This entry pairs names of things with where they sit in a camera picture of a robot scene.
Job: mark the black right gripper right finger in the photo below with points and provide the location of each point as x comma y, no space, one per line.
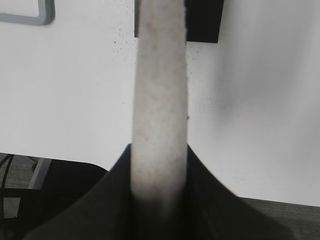
213,212

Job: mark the table leg frame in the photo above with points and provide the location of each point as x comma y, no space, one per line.
39,174

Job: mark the black knife stand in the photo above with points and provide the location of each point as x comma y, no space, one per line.
203,20

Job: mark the white grey deer cutting board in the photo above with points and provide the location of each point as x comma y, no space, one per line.
27,12

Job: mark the steel knife with white handle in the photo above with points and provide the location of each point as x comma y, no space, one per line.
160,125

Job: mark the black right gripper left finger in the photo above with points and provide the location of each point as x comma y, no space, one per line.
103,213

